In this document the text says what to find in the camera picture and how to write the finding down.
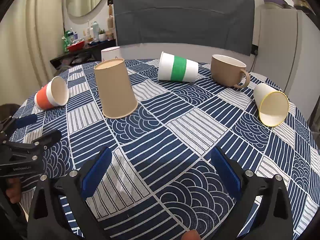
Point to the black side shelf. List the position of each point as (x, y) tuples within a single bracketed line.
[(84, 55)]

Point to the red bowl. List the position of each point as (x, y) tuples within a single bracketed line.
[(76, 46)]

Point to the white cup pink hearts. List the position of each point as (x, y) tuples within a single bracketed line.
[(111, 53)]

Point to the white refrigerator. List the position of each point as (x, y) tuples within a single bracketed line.
[(288, 54)]

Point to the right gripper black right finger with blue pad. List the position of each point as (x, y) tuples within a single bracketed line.
[(273, 219)]

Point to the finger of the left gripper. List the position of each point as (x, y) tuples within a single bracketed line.
[(10, 124), (46, 141)]

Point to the steel cooking pot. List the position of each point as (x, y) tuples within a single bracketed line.
[(303, 5)]

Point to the left hand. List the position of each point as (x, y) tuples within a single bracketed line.
[(13, 191)]

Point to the white cup yellow rim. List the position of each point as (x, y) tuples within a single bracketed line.
[(273, 105)]

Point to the purple basin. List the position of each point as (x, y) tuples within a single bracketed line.
[(278, 3)]

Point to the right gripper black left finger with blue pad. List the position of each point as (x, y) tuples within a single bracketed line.
[(48, 220)]

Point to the white spray bottle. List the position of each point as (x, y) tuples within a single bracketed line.
[(96, 29)]

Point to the green plastic bottle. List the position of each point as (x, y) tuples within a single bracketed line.
[(66, 41)]

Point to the orange and white paper cup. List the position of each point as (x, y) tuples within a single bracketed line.
[(53, 94)]

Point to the right hand thumb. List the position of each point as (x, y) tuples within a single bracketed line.
[(191, 235)]

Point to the small potted plant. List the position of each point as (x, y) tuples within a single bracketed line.
[(102, 35)]

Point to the beige curtain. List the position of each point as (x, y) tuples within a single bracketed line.
[(31, 35)]

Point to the beige ceramic mug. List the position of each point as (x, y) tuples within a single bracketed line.
[(229, 71)]

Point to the white cup green band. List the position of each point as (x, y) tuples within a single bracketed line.
[(175, 68)]

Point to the dark grey cloth cover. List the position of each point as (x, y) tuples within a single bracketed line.
[(224, 24)]

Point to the brown paper cup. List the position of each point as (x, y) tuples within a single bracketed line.
[(115, 90)]

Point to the blue patterned tablecloth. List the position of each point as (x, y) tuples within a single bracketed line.
[(161, 181)]

